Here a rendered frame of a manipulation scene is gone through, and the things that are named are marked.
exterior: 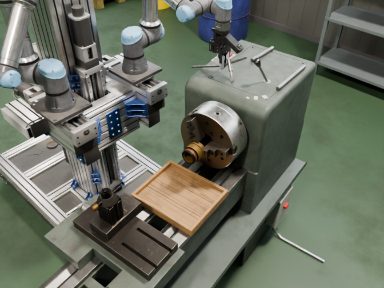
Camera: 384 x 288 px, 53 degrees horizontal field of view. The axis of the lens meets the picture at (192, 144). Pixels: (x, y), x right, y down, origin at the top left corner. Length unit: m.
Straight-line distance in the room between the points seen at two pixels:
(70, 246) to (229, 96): 0.98
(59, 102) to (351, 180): 2.39
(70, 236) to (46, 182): 1.35
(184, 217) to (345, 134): 2.41
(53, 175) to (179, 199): 1.45
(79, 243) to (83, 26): 1.04
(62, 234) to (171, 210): 0.49
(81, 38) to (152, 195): 0.86
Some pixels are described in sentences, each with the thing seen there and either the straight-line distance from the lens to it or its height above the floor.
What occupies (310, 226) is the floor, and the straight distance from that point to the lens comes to 3.02.
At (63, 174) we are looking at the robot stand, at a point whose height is 0.21.
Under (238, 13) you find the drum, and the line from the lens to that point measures 5.07.
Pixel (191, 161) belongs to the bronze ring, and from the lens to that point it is 1.82.
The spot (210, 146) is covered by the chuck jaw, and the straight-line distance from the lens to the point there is 1.81.
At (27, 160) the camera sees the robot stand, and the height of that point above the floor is 0.21.
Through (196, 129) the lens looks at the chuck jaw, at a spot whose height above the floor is 1.16.
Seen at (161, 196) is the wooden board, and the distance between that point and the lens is 1.89.
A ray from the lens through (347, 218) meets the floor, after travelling 3.15.
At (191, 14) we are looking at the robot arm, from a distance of 1.82.
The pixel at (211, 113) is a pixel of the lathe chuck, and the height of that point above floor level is 1.24.
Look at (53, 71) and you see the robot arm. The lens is 1.94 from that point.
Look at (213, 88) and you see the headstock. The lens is 1.94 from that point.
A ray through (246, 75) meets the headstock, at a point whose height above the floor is 1.25.
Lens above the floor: 2.29
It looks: 41 degrees down
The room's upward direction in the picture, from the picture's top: straight up
